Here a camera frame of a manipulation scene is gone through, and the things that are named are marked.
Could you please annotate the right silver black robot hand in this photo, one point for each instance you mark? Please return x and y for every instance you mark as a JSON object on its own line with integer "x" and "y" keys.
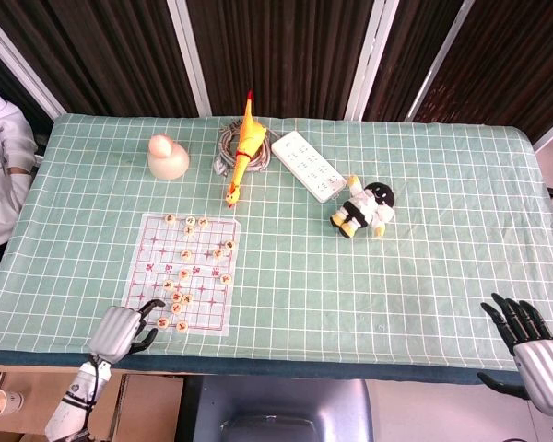
{"x": 544, "y": 373}

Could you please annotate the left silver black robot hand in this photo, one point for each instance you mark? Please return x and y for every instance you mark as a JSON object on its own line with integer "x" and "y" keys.
{"x": 115, "y": 333}

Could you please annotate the round wooden xiangqi piece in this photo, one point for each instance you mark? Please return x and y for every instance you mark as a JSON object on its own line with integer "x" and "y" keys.
{"x": 177, "y": 295}
{"x": 181, "y": 326}
{"x": 184, "y": 274}
{"x": 169, "y": 218}
{"x": 190, "y": 220}
{"x": 218, "y": 252}
{"x": 187, "y": 299}
{"x": 189, "y": 230}
{"x": 229, "y": 245}
{"x": 203, "y": 222}
{"x": 168, "y": 284}
{"x": 162, "y": 322}
{"x": 176, "y": 307}
{"x": 186, "y": 254}
{"x": 226, "y": 278}

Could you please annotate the brown cardboard box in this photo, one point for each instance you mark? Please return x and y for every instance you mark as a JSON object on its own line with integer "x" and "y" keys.
{"x": 32, "y": 382}
{"x": 152, "y": 405}

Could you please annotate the translucent xiangqi board sheet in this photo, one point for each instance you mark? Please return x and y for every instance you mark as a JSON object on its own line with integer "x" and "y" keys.
{"x": 156, "y": 258}

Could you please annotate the grey chair seat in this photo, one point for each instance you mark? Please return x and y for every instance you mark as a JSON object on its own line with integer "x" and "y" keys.
{"x": 276, "y": 405}

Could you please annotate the cream duck-shaped toy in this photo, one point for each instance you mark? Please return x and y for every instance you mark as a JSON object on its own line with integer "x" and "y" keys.
{"x": 168, "y": 161}

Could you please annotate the person in white shirt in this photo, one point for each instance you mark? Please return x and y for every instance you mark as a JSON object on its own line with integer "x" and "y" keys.
{"x": 0, "y": 184}

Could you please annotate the green checked tablecloth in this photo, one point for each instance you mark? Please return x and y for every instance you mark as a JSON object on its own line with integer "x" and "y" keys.
{"x": 327, "y": 276}

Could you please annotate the yellow rubber chicken toy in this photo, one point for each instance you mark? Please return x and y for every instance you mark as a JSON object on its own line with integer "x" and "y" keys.
{"x": 249, "y": 133}

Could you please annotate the black white plush doll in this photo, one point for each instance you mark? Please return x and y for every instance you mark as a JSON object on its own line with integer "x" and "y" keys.
{"x": 366, "y": 207}

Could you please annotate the white power strip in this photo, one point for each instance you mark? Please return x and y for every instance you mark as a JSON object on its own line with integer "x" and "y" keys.
{"x": 304, "y": 163}

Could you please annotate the dark slatted screen panel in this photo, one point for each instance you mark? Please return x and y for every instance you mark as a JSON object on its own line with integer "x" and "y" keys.
{"x": 285, "y": 55}
{"x": 110, "y": 55}
{"x": 405, "y": 55}
{"x": 511, "y": 60}

